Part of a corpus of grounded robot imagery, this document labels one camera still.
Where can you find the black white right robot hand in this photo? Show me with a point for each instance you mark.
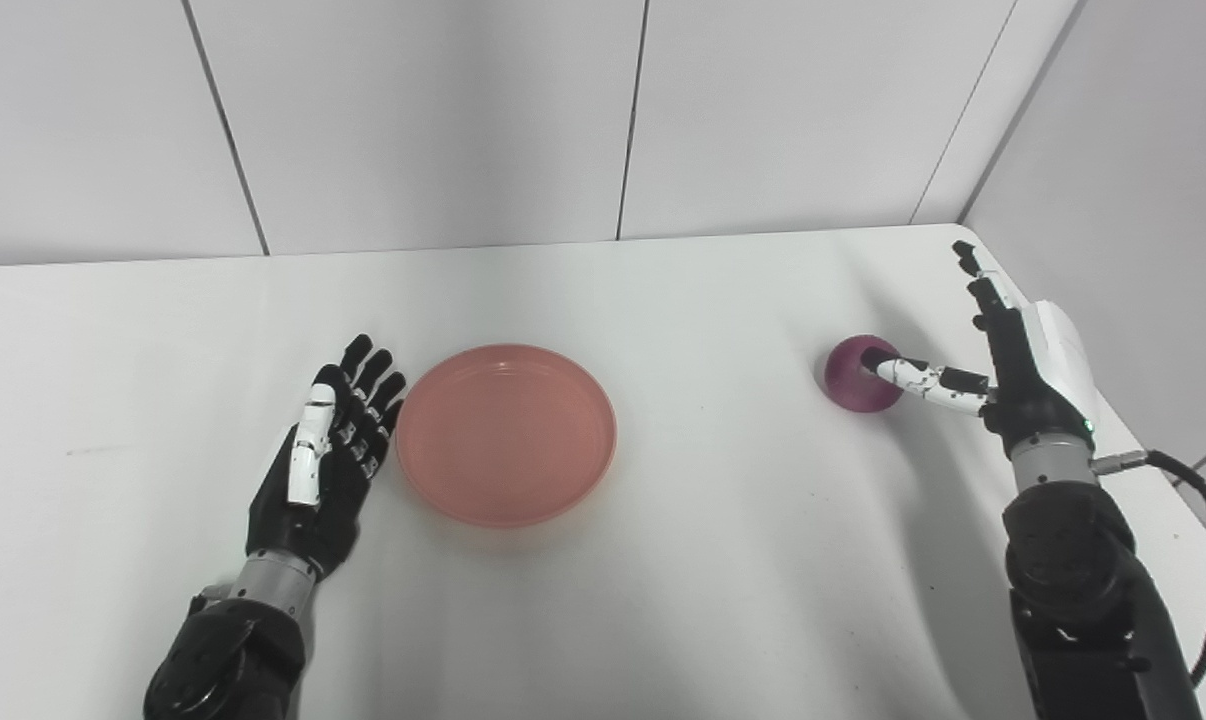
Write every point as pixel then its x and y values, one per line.
pixel 1033 390

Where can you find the pink round plate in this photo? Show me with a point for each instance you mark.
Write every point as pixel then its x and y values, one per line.
pixel 503 435

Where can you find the purple red onion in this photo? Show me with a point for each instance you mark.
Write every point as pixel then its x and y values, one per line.
pixel 848 385

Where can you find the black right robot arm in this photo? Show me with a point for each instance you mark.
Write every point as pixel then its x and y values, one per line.
pixel 1083 590

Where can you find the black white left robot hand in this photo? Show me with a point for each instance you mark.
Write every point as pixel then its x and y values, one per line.
pixel 333 500

